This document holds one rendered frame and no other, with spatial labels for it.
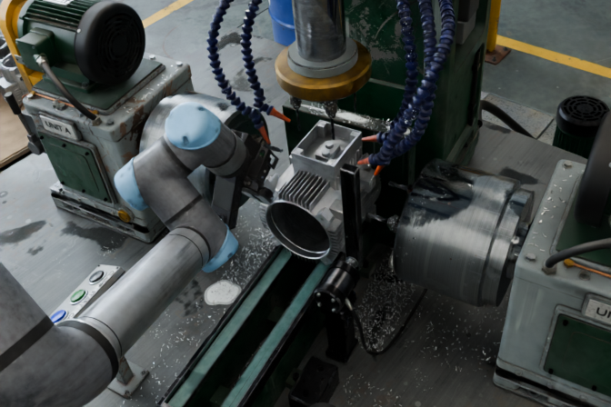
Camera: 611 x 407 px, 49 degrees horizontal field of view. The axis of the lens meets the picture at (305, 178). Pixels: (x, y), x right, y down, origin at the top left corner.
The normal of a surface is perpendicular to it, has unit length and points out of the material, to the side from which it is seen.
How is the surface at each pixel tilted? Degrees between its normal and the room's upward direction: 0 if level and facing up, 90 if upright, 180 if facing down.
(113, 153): 90
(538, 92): 0
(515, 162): 0
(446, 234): 47
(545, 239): 0
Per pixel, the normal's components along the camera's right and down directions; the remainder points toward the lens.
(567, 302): -0.49, 0.61
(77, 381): 0.87, 0.07
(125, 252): -0.08, -0.74
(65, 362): 0.84, -0.31
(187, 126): -0.32, -0.33
